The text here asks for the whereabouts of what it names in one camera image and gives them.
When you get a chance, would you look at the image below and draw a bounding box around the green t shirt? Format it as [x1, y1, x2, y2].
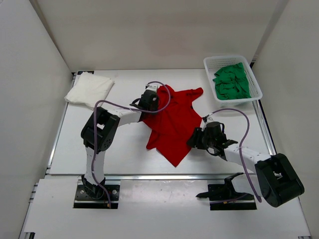
[213, 63, 251, 101]

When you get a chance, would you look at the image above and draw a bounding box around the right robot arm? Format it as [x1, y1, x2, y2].
[187, 121, 305, 208]

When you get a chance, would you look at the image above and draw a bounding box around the white plastic basket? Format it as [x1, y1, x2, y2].
[203, 55, 263, 106]

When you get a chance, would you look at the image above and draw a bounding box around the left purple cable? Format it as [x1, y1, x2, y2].
[90, 80, 172, 209]

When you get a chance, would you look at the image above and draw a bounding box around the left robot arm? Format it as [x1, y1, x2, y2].
[81, 87, 159, 200]

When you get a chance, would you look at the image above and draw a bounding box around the red t shirt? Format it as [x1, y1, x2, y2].
[143, 85, 203, 167]

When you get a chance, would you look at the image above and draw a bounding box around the aluminium table rail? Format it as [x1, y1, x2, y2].
[105, 173, 230, 181]

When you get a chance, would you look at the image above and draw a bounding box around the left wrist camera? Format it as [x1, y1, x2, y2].
[146, 83, 159, 92]

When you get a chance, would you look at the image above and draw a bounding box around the purple cable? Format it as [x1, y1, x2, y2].
[203, 108, 262, 205]
[90, 80, 172, 209]

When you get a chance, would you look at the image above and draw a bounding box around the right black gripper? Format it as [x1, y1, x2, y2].
[187, 128, 216, 151]

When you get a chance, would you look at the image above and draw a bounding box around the white t shirt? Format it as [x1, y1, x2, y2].
[64, 73, 115, 109]

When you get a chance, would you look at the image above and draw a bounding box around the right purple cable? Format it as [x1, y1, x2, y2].
[203, 108, 262, 205]

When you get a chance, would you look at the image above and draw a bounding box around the blue label sticker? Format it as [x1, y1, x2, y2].
[77, 71, 95, 75]

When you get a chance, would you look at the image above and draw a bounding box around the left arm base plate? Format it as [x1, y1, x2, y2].
[73, 180, 120, 209]

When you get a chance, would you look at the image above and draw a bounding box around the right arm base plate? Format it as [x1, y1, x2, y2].
[196, 182, 257, 211]

